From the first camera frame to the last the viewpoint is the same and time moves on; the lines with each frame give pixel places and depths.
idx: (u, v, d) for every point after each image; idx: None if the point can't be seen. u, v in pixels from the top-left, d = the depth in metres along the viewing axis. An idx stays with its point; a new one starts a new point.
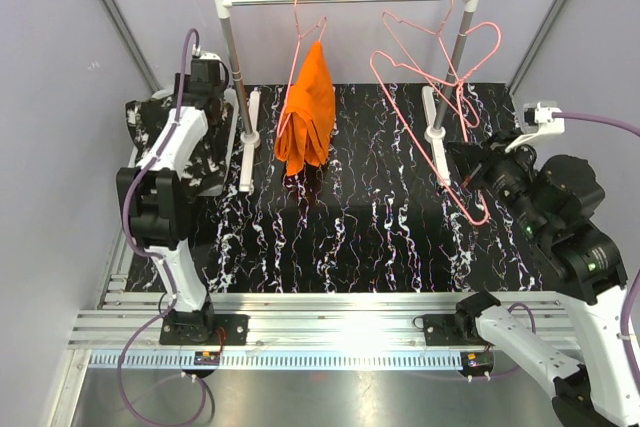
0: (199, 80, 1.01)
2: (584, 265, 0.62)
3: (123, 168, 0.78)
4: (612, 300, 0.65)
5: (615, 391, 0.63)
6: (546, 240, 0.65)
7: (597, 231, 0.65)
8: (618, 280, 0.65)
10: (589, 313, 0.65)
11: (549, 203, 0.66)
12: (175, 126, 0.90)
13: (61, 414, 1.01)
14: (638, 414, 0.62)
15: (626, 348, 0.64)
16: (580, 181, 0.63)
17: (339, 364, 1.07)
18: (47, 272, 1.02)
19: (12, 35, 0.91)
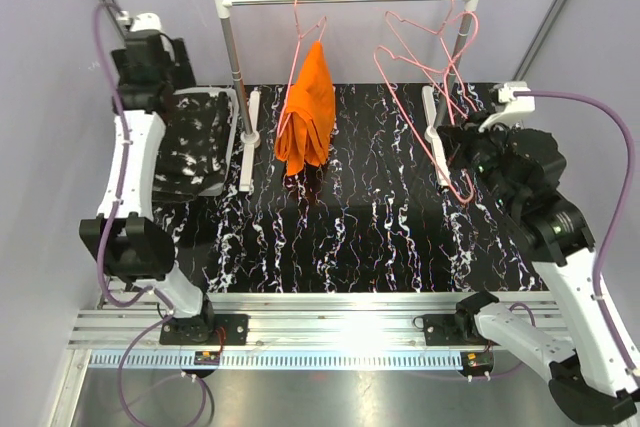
0: (139, 60, 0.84)
2: (550, 230, 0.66)
3: (84, 224, 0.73)
4: (582, 262, 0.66)
5: (598, 355, 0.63)
6: (518, 208, 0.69)
7: (564, 201, 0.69)
8: (585, 242, 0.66)
10: (560, 276, 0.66)
11: (518, 175, 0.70)
12: (128, 146, 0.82)
13: (61, 414, 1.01)
14: (627, 379, 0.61)
15: (602, 308, 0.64)
16: (544, 151, 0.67)
17: (339, 364, 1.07)
18: (47, 272, 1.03)
19: (12, 35, 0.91)
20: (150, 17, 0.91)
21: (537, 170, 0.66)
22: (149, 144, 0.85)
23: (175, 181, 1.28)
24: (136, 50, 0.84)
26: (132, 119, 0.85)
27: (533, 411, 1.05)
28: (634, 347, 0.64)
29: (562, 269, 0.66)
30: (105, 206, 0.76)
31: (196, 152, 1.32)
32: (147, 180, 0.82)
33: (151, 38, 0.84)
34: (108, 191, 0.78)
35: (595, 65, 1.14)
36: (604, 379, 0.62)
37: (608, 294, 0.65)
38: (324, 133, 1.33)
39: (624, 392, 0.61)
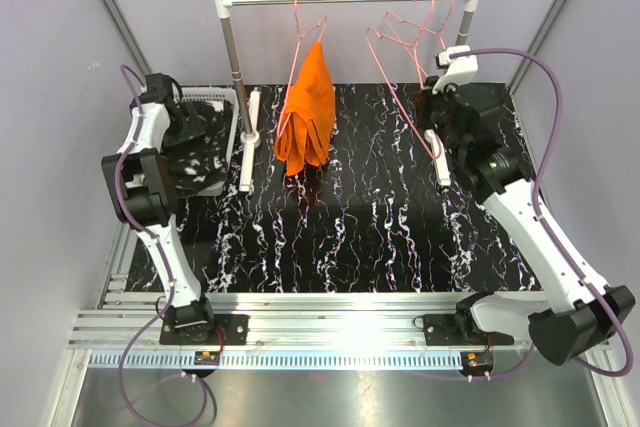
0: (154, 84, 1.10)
2: (487, 166, 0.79)
3: (106, 157, 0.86)
4: (520, 190, 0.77)
5: (552, 272, 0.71)
6: (461, 151, 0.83)
7: (504, 148, 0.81)
8: (521, 174, 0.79)
10: (505, 205, 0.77)
11: (463, 125, 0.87)
12: (142, 119, 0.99)
13: (61, 414, 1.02)
14: (580, 288, 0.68)
15: (544, 225, 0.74)
16: (481, 103, 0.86)
17: (339, 364, 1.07)
18: (47, 271, 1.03)
19: (13, 36, 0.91)
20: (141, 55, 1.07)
21: (475, 116, 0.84)
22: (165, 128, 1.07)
23: (178, 180, 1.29)
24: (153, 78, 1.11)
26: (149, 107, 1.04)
27: (533, 411, 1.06)
28: (586, 263, 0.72)
29: (503, 198, 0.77)
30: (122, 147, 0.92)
31: (200, 154, 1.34)
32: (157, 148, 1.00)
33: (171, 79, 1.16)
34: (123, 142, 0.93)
35: (594, 65, 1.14)
36: (561, 294, 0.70)
37: (548, 216, 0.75)
38: (324, 134, 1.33)
39: (580, 301, 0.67)
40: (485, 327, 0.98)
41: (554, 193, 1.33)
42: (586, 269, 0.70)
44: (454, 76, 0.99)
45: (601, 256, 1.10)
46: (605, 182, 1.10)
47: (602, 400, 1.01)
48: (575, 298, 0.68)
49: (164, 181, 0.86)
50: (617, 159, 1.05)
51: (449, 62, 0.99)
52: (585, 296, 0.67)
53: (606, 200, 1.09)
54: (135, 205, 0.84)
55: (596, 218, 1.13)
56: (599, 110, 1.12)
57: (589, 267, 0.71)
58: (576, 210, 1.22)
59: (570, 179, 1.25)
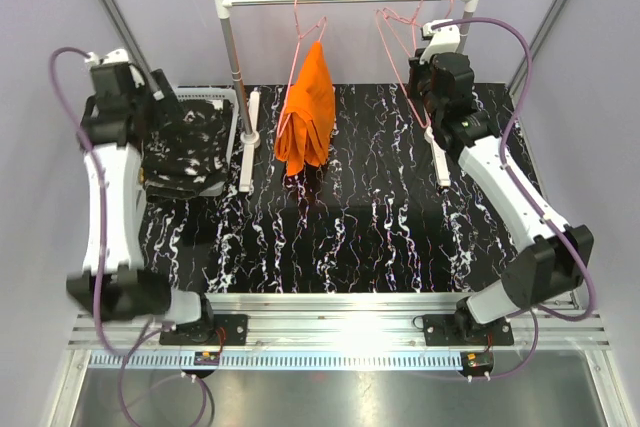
0: (107, 91, 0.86)
2: (460, 127, 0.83)
3: (71, 279, 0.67)
4: (489, 144, 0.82)
5: (515, 213, 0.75)
6: (440, 113, 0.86)
7: (478, 112, 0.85)
8: (491, 132, 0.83)
10: (474, 158, 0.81)
11: (441, 89, 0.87)
12: (105, 189, 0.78)
13: (61, 415, 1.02)
14: (539, 224, 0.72)
15: (509, 173, 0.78)
16: (459, 64, 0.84)
17: (339, 364, 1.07)
18: (47, 271, 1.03)
19: (13, 35, 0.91)
20: (119, 52, 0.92)
21: (450, 78, 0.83)
22: (130, 190, 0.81)
23: (178, 180, 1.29)
24: (105, 80, 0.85)
26: (105, 159, 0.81)
27: (533, 411, 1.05)
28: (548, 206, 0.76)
29: (472, 151, 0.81)
30: (92, 259, 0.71)
31: (200, 155, 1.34)
32: (131, 220, 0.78)
33: (121, 67, 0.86)
34: (91, 242, 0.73)
35: (593, 65, 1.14)
36: (523, 230, 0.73)
37: (514, 165, 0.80)
38: (324, 133, 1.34)
39: (540, 236, 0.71)
40: (483, 321, 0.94)
41: (554, 193, 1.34)
42: (549, 210, 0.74)
44: (440, 47, 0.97)
45: (602, 256, 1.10)
46: (604, 181, 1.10)
47: (603, 399, 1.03)
48: (535, 232, 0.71)
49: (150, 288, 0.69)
50: (616, 158, 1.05)
51: (433, 34, 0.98)
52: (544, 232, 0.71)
53: (605, 200, 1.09)
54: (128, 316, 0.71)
55: (595, 218, 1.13)
56: (598, 109, 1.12)
57: (551, 209, 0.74)
58: (576, 210, 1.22)
59: (569, 179, 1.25)
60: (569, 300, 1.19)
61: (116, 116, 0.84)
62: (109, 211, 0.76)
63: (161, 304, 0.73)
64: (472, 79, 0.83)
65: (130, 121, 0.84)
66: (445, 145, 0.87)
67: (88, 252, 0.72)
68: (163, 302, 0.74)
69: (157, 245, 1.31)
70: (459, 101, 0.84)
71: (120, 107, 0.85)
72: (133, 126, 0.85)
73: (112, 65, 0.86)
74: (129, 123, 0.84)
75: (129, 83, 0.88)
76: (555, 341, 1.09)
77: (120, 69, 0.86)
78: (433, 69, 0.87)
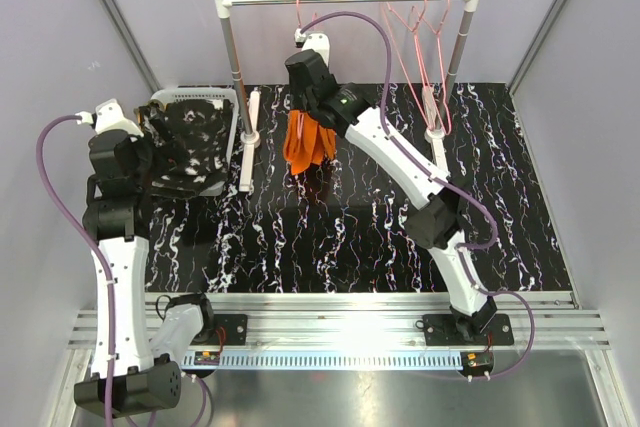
0: (108, 175, 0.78)
2: (338, 103, 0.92)
3: (83, 399, 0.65)
4: (369, 117, 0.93)
5: (409, 179, 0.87)
6: (312, 100, 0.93)
7: (347, 85, 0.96)
8: (367, 102, 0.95)
10: (359, 132, 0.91)
11: (303, 82, 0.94)
12: (113, 285, 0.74)
13: (61, 414, 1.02)
14: (426, 183, 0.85)
15: (392, 141, 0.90)
16: (302, 57, 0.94)
17: (339, 364, 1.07)
18: (47, 271, 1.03)
19: (12, 35, 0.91)
20: (112, 109, 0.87)
21: (303, 67, 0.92)
22: (139, 278, 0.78)
23: (178, 180, 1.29)
24: (104, 164, 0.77)
26: (110, 251, 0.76)
27: (531, 408, 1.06)
28: (431, 163, 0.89)
29: (357, 128, 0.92)
30: (101, 364, 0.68)
31: (200, 155, 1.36)
32: (142, 308, 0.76)
33: (119, 148, 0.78)
34: (100, 344, 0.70)
35: (593, 66, 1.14)
36: (417, 192, 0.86)
37: (395, 132, 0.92)
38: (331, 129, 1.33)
39: (431, 193, 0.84)
40: (474, 309, 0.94)
41: (554, 193, 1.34)
42: (432, 167, 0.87)
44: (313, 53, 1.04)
45: (604, 256, 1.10)
46: (603, 182, 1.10)
47: (602, 399, 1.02)
48: (427, 191, 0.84)
49: (163, 390, 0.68)
50: (616, 159, 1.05)
51: (305, 39, 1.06)
52: (432, 189, 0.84)
53: (607, 200, 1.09)
54: (136, 413, 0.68)
55: (596, 218, 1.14)
56: (597, 109, 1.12)
57: (434, 165, 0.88)
58: (577, 211, 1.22)
59: (570, 179, 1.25)
60: (569, 300, 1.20)
61: (121, 200, 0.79)
62: (118, 305, 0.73)
63: (169, 399, 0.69)
64: (320, 62, 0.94)
65: (138, 206, 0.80)
66: (329, 124, 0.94)
67: (96, 354, 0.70)
68: (169, 400, 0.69)
69: (157, 245, 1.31)
70: (322, 82, 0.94)
71: (127, 192, 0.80)
72: (141, 211, 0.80)
73: (112, 145, 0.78)
74: (136, 210, 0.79)
75: (133, 160, 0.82)
76: (556, 341, 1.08)
77: (120, 149, 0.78)
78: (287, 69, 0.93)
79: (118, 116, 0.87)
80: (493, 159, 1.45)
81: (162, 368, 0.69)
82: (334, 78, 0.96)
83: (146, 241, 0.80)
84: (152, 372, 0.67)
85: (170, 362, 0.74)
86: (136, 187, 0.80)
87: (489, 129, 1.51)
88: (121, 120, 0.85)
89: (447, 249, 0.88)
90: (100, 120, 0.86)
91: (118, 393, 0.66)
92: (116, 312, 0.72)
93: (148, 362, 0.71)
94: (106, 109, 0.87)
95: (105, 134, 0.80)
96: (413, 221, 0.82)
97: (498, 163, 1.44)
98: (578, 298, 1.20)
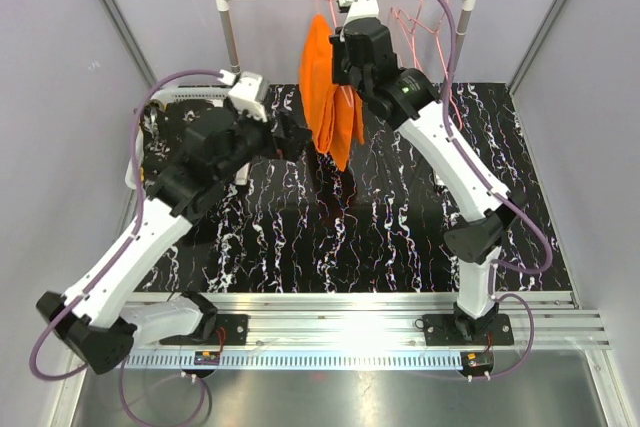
0: (193, 157, 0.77)
2: (400, 91, 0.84)
3: (45, 299, 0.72)
4: (432, 115, 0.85)
5: (465, 189, 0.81)
6: (369, 81, 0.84)
7: (409, 71, 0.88)
8: (432, 96, 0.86)
10: (419, 128, 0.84)
11: (362, 58, 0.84)
12: (132, 239, 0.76)
13: (61, 415, 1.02)
14: (485, 199, 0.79)
15: (454, 145, 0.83)
16: (368, 26, 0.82)
17: (339, 364, 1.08)
18: (48, 270, 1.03)
19: (12, 34, 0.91)
20: (251, 84, 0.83)
21: (367, 40, 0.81)
22: (156, 250, 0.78)
23: None
24: (195, 148, 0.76)
26: (153, 210, 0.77)
27: (531, 409, 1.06)
28: (491, 174, 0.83)
29: (418, 123, 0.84)
30: (73, 293, 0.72)
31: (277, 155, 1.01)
32: (139, 273, 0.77)
33: (215, 135, 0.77)
34: (87, 276, 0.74)
35: (593, 66, 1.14)
36: (473, 205, 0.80)
37: (458, 134, 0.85)
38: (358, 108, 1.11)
39: (489, 210, 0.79)
40: (480, 313, 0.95)
41: (553, 192, 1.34)
42: (492, 180, 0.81)
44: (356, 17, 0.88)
45: (604, 255, 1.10)
46: (603, 181, 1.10)
47: (602, 399, 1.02)
48: (485, 207, 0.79)
49: (92, 357, 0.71)
50: (616, 159, 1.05)
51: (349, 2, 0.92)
52: (490, 207, 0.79)
53: (606, 199, 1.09)
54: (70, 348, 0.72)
55: (595, 219, 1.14)
56: (597, 108, 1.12)
57: (494, 178, 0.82)
58: (577, 210, 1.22)
59: (570, 178, 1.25)
60: (569, 300, 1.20)
61: (198, 184, 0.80)
62: (121, 258, 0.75)
63: (100, 366, 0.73)
64: (387, 37, 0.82)
65: (202, 194, 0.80)
66: (384, 112, 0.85)
67: (80, 281, 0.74)
68: (101, 367, 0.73)
69: None
70: (383, 62, 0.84)
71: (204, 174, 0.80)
72: (201, 200, 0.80)
73: (209, 130, 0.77)
74: (198, 195, 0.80)
75: (227, 144, 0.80)
76: (555, 342, 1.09)
77: (214, 135, 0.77)
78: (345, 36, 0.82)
79: (254, 93, 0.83)
80: (493, 159, 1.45)
81: (111, 339, 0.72)
82: (394, 58, 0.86)
83: (188, 225, 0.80)
84: (97, 336, 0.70)
85: (129, 335, 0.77)
86: (213, 175, 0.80)
87: (488, 129, 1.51)
88: (254, 101, 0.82)
89: (483, 264, 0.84)
90: (237, 86, 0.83)
91: (65, 324, 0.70)
92: (115, 264, 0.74)
93: (104, 321, 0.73)
94: (245, 83, 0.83)
95: (215, 112, 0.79)
96: (463, 234, 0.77)
97: (498, 163, 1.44)
98: (578, 298, 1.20)
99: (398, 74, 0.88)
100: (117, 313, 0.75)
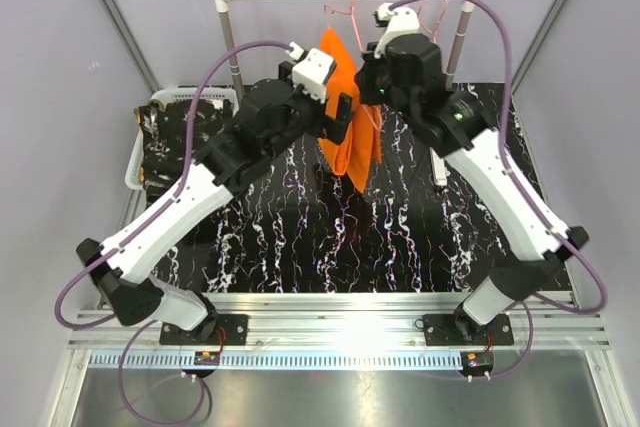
0: (247, 124, 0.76)
2: (451, 118, 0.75)
3: (83, 247, 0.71)
4: (487, 144, 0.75)
5: (522, 227, 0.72)
6: (416, 106, 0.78)
7: (463, 95, 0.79)
8: (487, 125, 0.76)
10: (473, 160, 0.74)
11: (406, 79, 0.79)
12: (172, 202, 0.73)
13: (61, 415, 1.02)
14: (544, 239, 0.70)
15: (512, 179, 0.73)
16: (415, 45, 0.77)
17: (339, 365, 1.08)
18: (47, 271, 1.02)
19: (13, 35, 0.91)
20: (322, 65, 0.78)
21: (415, 60, 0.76)
22: (196, 215, 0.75)
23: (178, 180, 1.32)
24: (251, 119, 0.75)
26: (199, 175, 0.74)
27: (531, 409, 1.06)
28: (549, 210, 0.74)
29: (472, 154, 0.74)
30: (110, 244, 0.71)
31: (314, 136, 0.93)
32: (176, 234, 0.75)
33: (270, 107, 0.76)
34: (125, 230, 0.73)
35: (594, 67, 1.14)
36: (531, 245, 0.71)
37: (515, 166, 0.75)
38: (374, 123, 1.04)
39: (548, 251, 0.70)
40: (485, 321, 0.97)
41: (553, 192, 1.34)
42: (552, 217, 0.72)
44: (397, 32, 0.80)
45: (603, 256, 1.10)
46: (604, 182, 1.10)
47: (602, 399, 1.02)
48: (544, 248, 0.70)
49: (118, 311, 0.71)
50: (617, 160, 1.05)
51: (389, 16, 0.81)
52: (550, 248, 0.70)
53: (607, 200, 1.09)
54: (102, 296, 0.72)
55: (595, 219, 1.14)
56: (598, 109, 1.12)
57: (553, 215, 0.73)
58: (576, 210, 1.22)
59: (570, 179, 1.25)
60: (569, 300, 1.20)
61: (245, 157, 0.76)
62: (160, 218, 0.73)
63: (126, 319, 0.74)
64: (437, 57, 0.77)
65: (249, 167, 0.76)
66: (433, 140, 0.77)
67: (118, 233, 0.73)
68: (126, 320, 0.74)
69: None
70: (432, 84, 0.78)
71: (253, 147, 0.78)
72: (247, 172, 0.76)
73: (266, 101, 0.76)
74: (243, 169, 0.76)
75: (281, 119, 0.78)
76: (556, 342, 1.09)
77: (270, 109, 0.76)
78: (388, 55, 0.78)
79: (321, 75, 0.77)
80: None
81: (138, 296, 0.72)
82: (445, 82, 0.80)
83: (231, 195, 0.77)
84: (125, 293, 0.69)
85: (156, 294, 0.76)
86: (263, 149, 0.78)
87: None
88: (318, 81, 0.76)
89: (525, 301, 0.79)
90: (305, 64, 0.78)
91: (98, 272, 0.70)
92: (153, 222, 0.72)
93: (136, 277, 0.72)
94: (315, 62, 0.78)
95: (270, 86, 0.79)
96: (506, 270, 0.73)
97: None
98: (578, 298, 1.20)
99: (448, 96, 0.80)
100: (150, 269, 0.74)
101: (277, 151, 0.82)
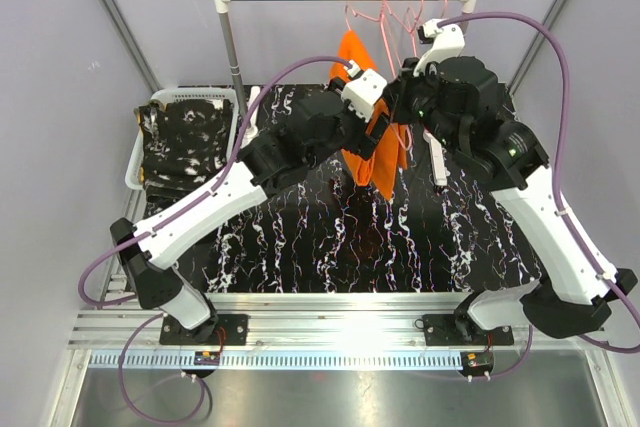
0: (296, 129, 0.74)
2: (506, 154, 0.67)
3: (119, 223, 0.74)
4: (540, 182, 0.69)
5: (571, 272, 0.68)
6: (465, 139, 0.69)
7: (513, 126, 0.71)
8: (540, 160, 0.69)
10: (525, 199, 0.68)
11: (453, 108, 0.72)
12: (208, 194, 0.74)
13: (61, 414, 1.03)
14: (593, 284, 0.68)
15: (565, 221, 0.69)
16: (471, 73, 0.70)
17: (339, 365, 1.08)
18: (47, 271, 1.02)
19: (13, 35, 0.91)
20: (376, 87, 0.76)
21: (470, 89, 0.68)
22: (229, 210, 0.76)
23: (178, 180, 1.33)
24: (306, 127, 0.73)
26: (238, 171, 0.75)
27: (531, 409, 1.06)
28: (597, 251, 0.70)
29: (525, 194, 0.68)
30: (144, 225, 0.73)
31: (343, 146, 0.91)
32: (206, 227, 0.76)
33: (322, 116, 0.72)
34: (160, 214, 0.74)
35: (595, 67, 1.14)
36: (579, 290, 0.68)
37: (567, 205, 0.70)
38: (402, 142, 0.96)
39: (596, 297, 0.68)
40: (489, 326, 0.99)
41: None
42: (601, 260, 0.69)
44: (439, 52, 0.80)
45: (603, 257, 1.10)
46: (605, 182, 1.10)
47: (602, 399, 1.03)
48: (592, 293, 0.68)
49: (140, 292, 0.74)
50: (618, 162, 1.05)
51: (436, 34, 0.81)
52: (598, 292, 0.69)
53: (608, 200, 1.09)
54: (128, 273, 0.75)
55: (594, 218, 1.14)
56: (599, 109, 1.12)
57: (602, 256, 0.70)
58: (576, 210, 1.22)
59: (571, 179, 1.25)
60: None
61: (286, 161, 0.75)
62: (195, 208, 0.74)
63: (147, 301, 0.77)
64: (493, 86, 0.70)
65: (288, 172, 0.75)
66: (482, 174, 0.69)
67: (153, 215, 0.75)
68: (147, 303, 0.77)
69: None
70: (483, 114, 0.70)
71: (296, 151, 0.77)
72: (284, 177, 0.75)
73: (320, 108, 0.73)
74: (282, 172, 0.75)
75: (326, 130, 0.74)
76: (556, 342, 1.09)
77: (323, 118, 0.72)
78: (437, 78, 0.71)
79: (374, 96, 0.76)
80: None
81: (161, 283, 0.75)
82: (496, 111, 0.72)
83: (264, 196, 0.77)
84: (149, 276, 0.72)
85: (178, 283, 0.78)
86: (304, 156, 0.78)
87: None
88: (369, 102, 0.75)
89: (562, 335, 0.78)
90: (360, 83, 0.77)
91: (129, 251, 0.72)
92: (188, 212, 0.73)
93: (162, 261, 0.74)
94: (370, 83, 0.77)
95: (324, 97, 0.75)
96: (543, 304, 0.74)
97: None
98: None
99: (499, 127, 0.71)
100: (177, 256, 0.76)
101: (315, 158, 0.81)
